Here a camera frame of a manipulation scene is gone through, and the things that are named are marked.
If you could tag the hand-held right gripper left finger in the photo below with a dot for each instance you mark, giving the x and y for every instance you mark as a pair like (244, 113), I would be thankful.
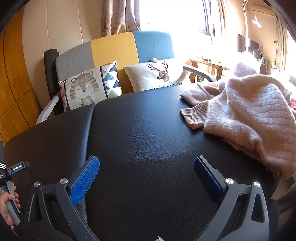
(84, 183)

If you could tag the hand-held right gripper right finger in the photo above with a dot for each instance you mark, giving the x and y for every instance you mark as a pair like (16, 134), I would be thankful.
(208, 180)

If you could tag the cream knit sweater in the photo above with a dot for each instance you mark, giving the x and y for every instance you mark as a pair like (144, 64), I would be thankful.
(249, 111)

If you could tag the pile of light clothes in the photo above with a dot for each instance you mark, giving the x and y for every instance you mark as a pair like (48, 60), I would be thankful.
(196, 115)

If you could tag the person's left hand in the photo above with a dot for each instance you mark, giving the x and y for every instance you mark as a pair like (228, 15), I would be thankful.
(4, 206)

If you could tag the wooden wardrobe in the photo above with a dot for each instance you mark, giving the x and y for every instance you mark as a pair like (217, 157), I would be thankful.
(13, 81)

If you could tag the tiger print cushion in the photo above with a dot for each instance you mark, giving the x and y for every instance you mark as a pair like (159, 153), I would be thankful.
(85, 88)

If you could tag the rolled black mat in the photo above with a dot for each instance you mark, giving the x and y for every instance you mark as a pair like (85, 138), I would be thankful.
(49, 69)

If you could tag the magenta quilt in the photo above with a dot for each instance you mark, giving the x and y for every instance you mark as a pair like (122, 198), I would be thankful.
(293, 105)

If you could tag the wooden desk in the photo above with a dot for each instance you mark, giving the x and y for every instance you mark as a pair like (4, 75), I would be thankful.
(208, 64)

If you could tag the deer print cushion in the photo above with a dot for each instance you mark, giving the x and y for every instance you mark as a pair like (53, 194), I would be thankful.
(143, 76)

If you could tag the small desk fan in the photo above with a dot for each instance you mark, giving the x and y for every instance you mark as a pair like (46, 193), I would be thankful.
(257, 55)

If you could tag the grey yellow blue sofa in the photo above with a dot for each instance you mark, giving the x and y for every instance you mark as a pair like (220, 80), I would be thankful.
(111, 46)

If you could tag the white floor lamp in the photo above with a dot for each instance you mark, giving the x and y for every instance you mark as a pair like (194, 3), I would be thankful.
(247, 27)

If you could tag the plain beige curtain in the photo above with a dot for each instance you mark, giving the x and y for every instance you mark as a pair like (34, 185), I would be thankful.
(226, 20)

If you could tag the glass window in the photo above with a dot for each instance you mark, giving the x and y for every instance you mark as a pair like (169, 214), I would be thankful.
(185, 14)

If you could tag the patterned beige curtain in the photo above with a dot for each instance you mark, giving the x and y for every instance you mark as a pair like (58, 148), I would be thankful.
(120, 16)

